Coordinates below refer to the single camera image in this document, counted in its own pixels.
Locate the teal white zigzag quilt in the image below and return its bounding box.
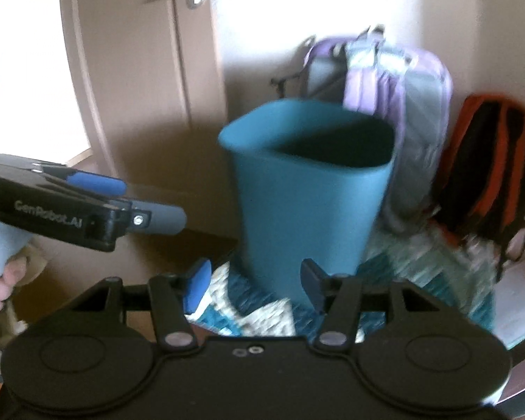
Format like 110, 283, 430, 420
188, 223, 497, 338

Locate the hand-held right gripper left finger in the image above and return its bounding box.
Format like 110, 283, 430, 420
70, 259, 213, 353

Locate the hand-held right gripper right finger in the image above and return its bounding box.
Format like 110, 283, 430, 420
300, 258, 440, 353

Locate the person's left hand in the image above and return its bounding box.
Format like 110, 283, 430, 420
0, 259, 28, 316

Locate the teal plastic bin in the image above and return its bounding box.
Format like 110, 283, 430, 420
218, 100, 397, 306

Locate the black orange backpack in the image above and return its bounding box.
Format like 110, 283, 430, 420
433, 94, 525, 283

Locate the purple grey backpack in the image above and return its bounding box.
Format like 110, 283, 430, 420
304, 24, 454, 235

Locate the beige wooden door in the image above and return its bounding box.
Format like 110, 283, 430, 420
59, 0, 229, 187

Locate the black metal folding rack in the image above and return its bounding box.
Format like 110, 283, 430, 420
270, 37, 316, 99

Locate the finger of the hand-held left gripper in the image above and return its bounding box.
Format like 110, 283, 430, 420
30, 164, 127, 197
118, 199, 188, 235

